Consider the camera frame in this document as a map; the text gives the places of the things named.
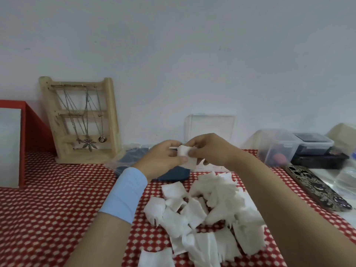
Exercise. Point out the person's left hand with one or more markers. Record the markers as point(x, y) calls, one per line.
point(158, 161)

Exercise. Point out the person's right hand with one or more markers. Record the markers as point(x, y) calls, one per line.
point(219, 150)

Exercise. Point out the clear cotton pad box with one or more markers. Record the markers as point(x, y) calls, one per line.
point(211, 125)

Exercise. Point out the white cloth square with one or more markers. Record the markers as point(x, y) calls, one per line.
point(183, 151)

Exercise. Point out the clear plastic bag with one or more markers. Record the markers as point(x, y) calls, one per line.
point(116, 161)

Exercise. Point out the pile of white cotton pads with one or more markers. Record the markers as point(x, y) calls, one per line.
point(222, 202)

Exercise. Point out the person's left forearm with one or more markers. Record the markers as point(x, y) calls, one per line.
point(97, 239)

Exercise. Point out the person's right forearm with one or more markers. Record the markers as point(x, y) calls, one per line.
point(292, 208)

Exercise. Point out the black tray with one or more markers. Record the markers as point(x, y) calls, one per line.
point(319, 161)

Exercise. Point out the dark blue pouch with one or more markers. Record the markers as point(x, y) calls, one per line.
point(178, 175)

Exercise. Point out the light blue wristband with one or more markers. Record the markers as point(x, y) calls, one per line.
point(123, 196)

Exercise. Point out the clear lidded plastic container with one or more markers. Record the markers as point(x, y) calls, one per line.
point(275, 140)

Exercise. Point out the pink makeup sponge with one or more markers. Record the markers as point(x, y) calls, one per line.
point(279, 158)

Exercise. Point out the wooden jewelry stand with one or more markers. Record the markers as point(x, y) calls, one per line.
point(111, 113)

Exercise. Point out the clear container with black contents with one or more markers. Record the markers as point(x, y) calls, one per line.
point(313, 141)

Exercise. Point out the phone with patterned case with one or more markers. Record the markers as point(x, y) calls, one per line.
point(317, 187)

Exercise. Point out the red checkered tablecloth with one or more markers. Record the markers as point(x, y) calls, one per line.
point(55, 208)

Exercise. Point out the beige plastic tub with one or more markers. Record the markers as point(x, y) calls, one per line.
point(343, 132)

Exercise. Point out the clear plastic water bottle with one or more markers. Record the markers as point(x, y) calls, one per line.
point(347, 180)

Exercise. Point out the red framed mirror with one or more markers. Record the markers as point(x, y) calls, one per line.
point(9, 147)

